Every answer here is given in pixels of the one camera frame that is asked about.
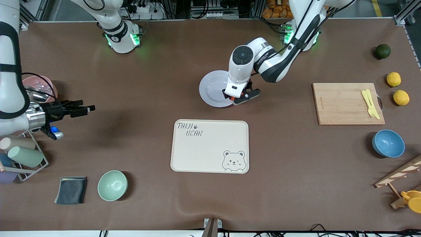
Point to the beige cup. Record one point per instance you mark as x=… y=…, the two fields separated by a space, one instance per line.
x=19 y=143

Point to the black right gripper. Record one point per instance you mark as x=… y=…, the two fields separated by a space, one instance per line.
x=55 y=110

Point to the dark green round fruit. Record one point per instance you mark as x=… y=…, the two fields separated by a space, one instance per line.
x=383 y=51

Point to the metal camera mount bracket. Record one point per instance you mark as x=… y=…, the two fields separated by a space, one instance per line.
x=212 y=227

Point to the mint green bowl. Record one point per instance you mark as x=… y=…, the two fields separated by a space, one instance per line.
x=112 y=185

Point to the pink bowl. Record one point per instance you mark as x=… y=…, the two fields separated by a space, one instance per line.
x=54 y=92

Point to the dark grey folded cloth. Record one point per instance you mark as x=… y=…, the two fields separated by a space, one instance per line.
x=70 y=191

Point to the yellow plastic knife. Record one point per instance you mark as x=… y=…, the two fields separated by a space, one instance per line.
x=377 y=116

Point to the white power strip with plugs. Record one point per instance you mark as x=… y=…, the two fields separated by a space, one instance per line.
x=148 y=13

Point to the clear ice cubes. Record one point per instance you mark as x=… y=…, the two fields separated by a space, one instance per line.
x=41 y=85

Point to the blue bowl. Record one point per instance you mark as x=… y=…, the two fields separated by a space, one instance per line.
x=388 y=143

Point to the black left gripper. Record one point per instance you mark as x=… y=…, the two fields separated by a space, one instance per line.
x=249 y=85

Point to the pile of brown bread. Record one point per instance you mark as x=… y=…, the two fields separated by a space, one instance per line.
x=274 y=11

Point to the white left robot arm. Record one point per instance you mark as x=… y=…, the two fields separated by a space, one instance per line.
x=279 y=65

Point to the wooden peg drying rack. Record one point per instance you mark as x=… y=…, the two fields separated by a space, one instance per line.
x=394 y=175

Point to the cream bear print tray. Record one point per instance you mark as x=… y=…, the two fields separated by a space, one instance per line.
x=209 y=146

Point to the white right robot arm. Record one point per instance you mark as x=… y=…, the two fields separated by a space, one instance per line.
x=10 y=92

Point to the white empty power strip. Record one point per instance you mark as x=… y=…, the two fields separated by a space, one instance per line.
x=217 y=14

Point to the yellow lemon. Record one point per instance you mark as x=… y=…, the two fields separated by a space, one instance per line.
x=393 y=79
x=401 y=97

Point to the pale lavender round plate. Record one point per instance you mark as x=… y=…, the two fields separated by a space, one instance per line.
x=212 y=89

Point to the blue cup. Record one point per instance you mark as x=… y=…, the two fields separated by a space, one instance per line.
x=5 y=160

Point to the purple cup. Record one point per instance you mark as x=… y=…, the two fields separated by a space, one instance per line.
x=6 y=177

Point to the mint green cup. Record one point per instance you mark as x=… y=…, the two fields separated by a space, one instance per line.
x=26 y=156

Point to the aluminium frame post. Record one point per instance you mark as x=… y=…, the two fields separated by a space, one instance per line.
x=399 y=20

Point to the yellow mug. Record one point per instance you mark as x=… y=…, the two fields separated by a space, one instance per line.
x=413 y=201

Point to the orange fruit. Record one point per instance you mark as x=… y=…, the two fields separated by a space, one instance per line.
x=236 y=97

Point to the wooden cutting board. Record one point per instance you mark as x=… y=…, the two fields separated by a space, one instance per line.
x=345 y=112

